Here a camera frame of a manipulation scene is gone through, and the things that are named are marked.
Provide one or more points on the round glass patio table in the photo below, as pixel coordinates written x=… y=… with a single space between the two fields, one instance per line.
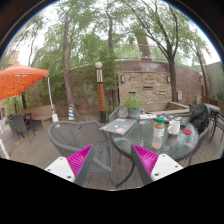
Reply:
x=178 y=147

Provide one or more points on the red round coaster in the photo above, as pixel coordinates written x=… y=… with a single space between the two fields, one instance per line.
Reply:
x=187 y=131

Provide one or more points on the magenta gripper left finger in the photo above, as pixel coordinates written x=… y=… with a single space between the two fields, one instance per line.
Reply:
x=73 y=168

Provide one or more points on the chair holding backpack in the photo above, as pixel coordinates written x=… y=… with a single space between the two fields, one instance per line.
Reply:
x=200 y=140

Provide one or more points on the white ceramic mug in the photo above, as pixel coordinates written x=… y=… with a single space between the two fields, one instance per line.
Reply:
x=174 y=127

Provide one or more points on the potted green plant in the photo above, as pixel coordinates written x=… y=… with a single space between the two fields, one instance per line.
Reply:
x=133 y=106

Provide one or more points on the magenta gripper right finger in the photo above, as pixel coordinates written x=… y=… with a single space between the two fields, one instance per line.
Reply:
x=151 y=166

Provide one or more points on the dark chair at left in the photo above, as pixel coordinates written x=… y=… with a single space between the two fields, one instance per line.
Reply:
x=21 y=125

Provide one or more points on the wooden lamp post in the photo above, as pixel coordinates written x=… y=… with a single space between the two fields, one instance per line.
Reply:
x=100 y=92

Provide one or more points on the black backpack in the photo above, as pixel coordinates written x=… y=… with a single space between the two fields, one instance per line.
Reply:
x=200 y=117

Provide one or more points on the orange canopy tent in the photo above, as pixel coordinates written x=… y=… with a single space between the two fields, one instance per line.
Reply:
x=18 y=78

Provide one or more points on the grey chair behind table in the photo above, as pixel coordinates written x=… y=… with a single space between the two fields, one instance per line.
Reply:
x=119 y=112

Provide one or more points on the grey wicker patio chair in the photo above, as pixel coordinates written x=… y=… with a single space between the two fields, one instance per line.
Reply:
x=69 y=137

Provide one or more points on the plastic bottle green cap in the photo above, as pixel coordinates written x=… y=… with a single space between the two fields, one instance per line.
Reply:
x=159 y=128

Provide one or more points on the magazine on table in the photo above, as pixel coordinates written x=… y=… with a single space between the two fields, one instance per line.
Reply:
x=147 y=116

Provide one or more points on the grey laptop with stickers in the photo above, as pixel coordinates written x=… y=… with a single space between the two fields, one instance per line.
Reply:
x=119 y=126

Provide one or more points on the blue yellow striped cone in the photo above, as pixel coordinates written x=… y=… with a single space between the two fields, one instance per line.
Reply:
x=71 y=116

